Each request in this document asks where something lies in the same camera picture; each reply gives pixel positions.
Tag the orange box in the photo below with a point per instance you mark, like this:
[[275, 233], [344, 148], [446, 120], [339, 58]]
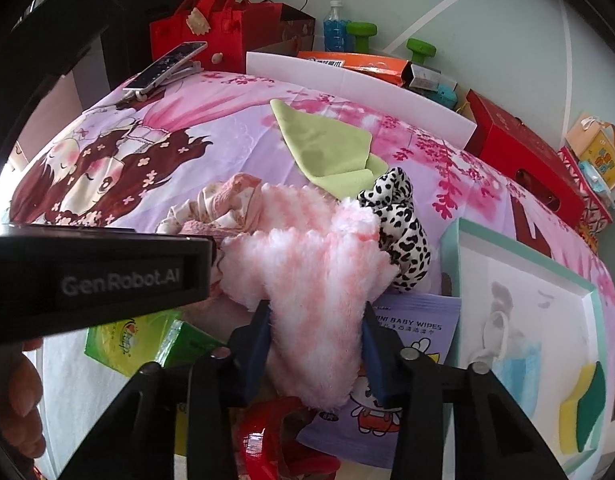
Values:
[[357, 62]]

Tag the red gift box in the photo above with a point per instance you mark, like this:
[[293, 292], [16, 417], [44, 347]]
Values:
[[517, 145]]

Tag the pink phone stand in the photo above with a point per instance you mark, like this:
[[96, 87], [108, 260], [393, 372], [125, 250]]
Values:
[[187, 69]]

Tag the peach patterned cloth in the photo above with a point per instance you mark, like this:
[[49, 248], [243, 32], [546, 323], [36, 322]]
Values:
[[222, 205]]

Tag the leopard print cloth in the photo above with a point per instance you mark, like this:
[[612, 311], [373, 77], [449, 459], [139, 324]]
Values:
[[402, 240]]

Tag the pink white fluffy towel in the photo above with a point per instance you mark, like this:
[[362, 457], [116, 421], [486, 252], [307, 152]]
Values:
[[307, 280]]

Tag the green tissue pack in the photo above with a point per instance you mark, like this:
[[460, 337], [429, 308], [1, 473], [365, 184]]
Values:
[[132, 345]]

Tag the red tape roll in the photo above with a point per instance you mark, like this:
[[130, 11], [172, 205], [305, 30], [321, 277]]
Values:
[[260, 440]]

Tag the person's left hand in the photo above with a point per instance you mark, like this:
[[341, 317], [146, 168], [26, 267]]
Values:
[[22, 400]]

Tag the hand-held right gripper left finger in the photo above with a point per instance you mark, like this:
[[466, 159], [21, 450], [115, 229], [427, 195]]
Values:
[[255, 355]]

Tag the blue wipes pack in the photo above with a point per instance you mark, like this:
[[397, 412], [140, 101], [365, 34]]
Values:
[[595, 175]]

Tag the smartphone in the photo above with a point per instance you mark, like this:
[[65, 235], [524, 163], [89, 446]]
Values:
[[167, 62]]

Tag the blue face mask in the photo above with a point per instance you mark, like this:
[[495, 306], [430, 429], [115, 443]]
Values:
[[512, 375]]

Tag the teal toy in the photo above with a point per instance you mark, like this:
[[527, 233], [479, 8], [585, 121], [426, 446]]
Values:
[[443, 97]]

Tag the teal-edged white box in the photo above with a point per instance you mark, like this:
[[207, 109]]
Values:
[[537, 280]]

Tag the green dumbbell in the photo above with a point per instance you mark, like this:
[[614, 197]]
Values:
[[361, 36], [420, 50]]

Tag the yellow green sponge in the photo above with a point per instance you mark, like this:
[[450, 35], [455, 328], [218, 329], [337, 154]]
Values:
[[590, 405]]

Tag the light green cloth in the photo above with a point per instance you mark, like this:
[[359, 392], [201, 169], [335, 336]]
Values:
[[322, 145]]

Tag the purple baby wipes pack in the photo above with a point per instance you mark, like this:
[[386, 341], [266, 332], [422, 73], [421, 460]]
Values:
[[422, 330]]

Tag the blue liquid bottle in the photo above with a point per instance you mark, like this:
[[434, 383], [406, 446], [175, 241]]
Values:
[[335, 30]]

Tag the red felt bag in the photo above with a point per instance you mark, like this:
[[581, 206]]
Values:
[[227, 25]]

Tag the white foam board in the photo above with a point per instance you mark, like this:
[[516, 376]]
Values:
[[337, 80]]

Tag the red white patterned box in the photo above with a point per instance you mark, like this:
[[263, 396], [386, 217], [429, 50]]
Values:
[[587, 195]]

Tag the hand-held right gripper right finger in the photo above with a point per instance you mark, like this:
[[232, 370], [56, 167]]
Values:
[[376, 360]]

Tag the grey carton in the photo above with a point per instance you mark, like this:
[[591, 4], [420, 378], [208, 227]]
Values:
[[427, 77]]

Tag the yellow carry box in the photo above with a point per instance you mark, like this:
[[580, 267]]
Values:
[[602, 152]]

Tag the brown gift bag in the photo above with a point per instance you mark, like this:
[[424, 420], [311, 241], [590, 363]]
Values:
[[297, 25]]

